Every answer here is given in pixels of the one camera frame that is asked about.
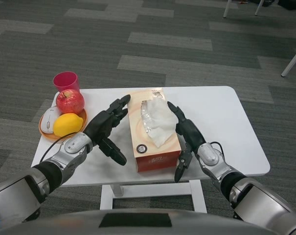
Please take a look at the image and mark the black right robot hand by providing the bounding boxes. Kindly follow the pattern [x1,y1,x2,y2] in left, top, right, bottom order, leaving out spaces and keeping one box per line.
[167,101,207,184]

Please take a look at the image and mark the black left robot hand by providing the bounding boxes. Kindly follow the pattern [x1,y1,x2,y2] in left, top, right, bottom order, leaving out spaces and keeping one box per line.
[83,94,132,166]

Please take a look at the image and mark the white tissue sheet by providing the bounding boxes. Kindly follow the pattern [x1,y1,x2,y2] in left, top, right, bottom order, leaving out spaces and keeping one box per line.
[140,97,179,148]

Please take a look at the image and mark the orange tissue box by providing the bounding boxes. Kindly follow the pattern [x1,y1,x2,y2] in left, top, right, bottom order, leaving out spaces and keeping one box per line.
[126,88,182,173]

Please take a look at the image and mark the yellow lemon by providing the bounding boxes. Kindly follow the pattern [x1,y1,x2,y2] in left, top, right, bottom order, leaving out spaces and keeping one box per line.
[53,113,84,138]

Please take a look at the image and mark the red apple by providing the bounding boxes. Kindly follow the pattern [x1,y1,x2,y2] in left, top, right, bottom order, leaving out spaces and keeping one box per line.
[55,89,86,116]

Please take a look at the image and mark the white computer mouse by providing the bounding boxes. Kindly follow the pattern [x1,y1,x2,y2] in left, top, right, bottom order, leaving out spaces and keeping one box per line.
[42,106,63,135]

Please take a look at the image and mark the pink plastic cup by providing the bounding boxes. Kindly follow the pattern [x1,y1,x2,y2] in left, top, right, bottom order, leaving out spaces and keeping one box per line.
[52,71,81,95]

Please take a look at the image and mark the orange round plate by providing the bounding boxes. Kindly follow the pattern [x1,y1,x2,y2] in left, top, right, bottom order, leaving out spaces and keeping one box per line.
[38,107,88,141]

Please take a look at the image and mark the silver robot chest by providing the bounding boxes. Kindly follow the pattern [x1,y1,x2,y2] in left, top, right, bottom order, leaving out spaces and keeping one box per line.
[0,209,273,235]

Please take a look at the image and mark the white desk leg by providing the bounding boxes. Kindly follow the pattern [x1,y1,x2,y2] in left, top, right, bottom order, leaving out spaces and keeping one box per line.
[223,0,233,19]
[254,0,265,17]
[280,42,296,78]

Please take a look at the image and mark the black hard case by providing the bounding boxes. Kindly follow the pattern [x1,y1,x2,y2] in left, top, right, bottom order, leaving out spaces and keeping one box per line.
[277,0,296,11]

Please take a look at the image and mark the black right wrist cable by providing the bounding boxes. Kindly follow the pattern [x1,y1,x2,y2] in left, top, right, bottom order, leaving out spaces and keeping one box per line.
[209,141,225,158]

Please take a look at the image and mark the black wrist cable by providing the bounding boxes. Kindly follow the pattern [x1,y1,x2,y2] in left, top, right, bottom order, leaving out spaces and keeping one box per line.
[39,132,78,164]
[209,141,225,158]

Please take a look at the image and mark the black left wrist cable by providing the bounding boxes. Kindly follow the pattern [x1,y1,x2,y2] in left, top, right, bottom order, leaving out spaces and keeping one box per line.
[39,132,78,164]

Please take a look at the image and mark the white table base frame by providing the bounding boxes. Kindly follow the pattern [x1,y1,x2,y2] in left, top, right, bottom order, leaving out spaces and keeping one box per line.
[99,179,208,214]

